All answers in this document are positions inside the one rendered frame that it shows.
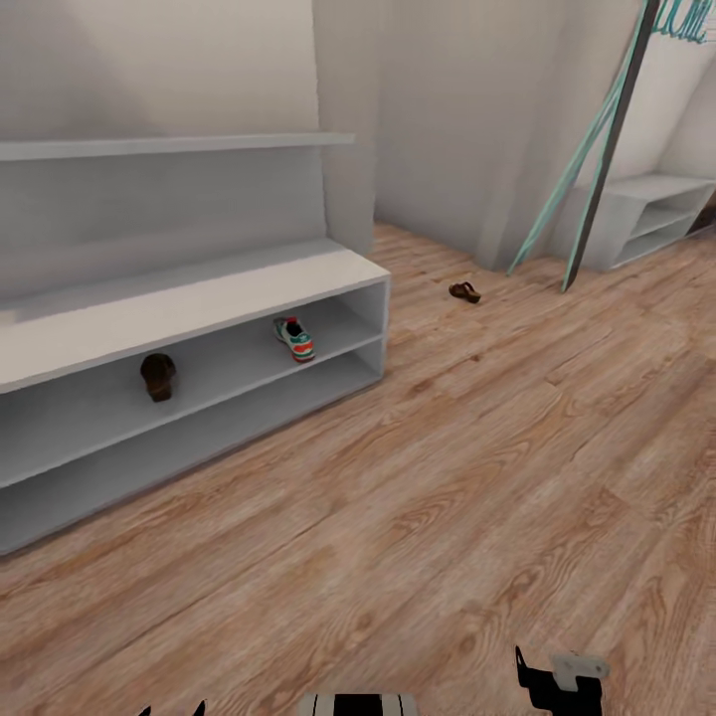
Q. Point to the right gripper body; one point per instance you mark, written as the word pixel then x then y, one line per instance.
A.
pixel 546 694

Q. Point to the gym shoe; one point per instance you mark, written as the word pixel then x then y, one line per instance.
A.
pixel 293 333

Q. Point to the sandal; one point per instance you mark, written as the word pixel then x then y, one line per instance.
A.
pixel 156 370
pixel 464 290

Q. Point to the standing mirror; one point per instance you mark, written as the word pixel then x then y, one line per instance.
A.
pixel 615 105

